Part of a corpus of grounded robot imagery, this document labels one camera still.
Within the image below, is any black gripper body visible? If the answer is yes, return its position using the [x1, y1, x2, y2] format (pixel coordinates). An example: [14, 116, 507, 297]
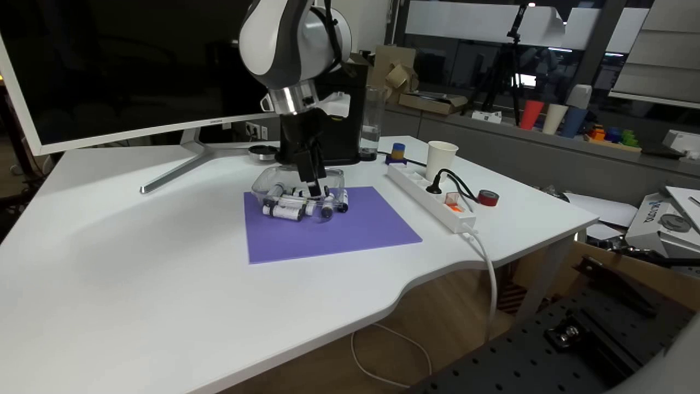
[281, 110, 326, 182]

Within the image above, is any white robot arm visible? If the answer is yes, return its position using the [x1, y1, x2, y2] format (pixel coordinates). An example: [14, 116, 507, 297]
[238, 0, 353, 197]

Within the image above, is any small white bottle front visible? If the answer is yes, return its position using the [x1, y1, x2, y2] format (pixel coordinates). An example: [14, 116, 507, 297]
[261, 200, 304, 220]

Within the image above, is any small white bottle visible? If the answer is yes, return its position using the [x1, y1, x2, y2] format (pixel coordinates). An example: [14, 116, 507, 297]
[319, 189, 351, 220]
[261, 200, 304, 220]

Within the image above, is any small white bottle right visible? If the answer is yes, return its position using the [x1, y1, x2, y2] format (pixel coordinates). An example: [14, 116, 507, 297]
[319, 189, 351, 220]

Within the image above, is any purple paper mat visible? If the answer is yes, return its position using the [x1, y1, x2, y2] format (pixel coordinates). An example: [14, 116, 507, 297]
[245, 186, 420, 265]

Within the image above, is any small blue orange object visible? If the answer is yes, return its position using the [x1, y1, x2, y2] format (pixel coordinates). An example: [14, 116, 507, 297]
[391, 141, 406, 162]

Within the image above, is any cardboard box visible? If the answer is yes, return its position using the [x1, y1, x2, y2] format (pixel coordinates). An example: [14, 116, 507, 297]
[351, 46, 418, 103]

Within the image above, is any white paper cup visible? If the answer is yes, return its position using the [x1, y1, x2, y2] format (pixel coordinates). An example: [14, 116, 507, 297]
[426, 140, 459, 180]

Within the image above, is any white power strip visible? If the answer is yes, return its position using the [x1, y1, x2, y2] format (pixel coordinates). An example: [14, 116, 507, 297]
[385, 165, 477, 234]

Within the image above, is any red black tape roll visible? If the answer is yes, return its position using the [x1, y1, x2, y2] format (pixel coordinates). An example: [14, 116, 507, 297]
[477, 188, 500, 206]

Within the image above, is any white curved computer monitor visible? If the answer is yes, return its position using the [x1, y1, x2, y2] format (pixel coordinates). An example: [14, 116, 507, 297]
[0, 0, 318, 197]

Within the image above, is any red plastic cup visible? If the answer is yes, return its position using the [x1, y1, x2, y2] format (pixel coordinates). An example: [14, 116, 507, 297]
[518, 99, 546, 130]

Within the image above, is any cream plastic cup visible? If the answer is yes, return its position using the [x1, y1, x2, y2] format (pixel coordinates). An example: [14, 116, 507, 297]
[543, 103, 567, 136]

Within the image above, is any blue plastic cup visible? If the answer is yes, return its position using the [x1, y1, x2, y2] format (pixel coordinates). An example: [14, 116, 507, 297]
[561, 106, 586, 138]

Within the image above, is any black perforated breadboard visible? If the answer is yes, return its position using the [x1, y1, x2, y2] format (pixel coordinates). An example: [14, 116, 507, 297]
[408, 288, 694, 394]

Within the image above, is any black plug and cable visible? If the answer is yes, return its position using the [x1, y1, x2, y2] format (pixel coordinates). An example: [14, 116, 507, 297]
[424, 165, 482, 204]

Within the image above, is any white power cable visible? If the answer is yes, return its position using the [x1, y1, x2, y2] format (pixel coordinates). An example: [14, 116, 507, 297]
[457, 227, 501, 319]

